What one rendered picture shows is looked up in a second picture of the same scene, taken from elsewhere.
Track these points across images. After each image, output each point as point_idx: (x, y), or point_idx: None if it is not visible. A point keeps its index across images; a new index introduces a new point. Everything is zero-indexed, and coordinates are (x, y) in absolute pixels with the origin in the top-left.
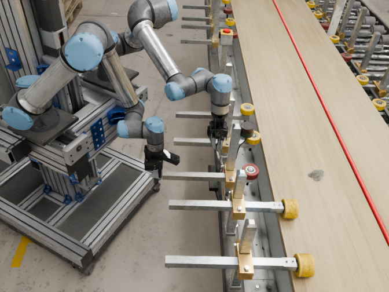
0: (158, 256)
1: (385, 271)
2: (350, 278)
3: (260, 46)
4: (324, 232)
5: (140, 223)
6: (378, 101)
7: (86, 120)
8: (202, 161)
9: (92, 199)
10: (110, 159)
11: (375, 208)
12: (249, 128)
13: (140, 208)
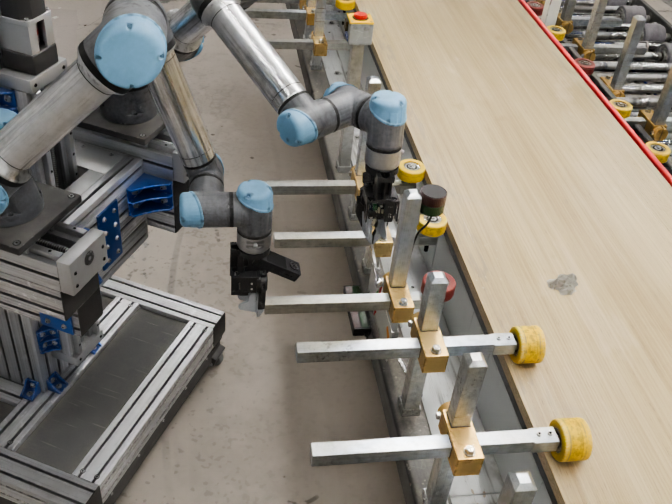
0: (239, 497)
1: None
2: (653, 457)
3: (415, 50)
4: (595, 384)
5: (191, 433)
6: (656, 145)
7: (90, 205)
8: None
9: (84, 386)
10: (111, 299)
11: None
12: (438, 197)
13: (186, 402)
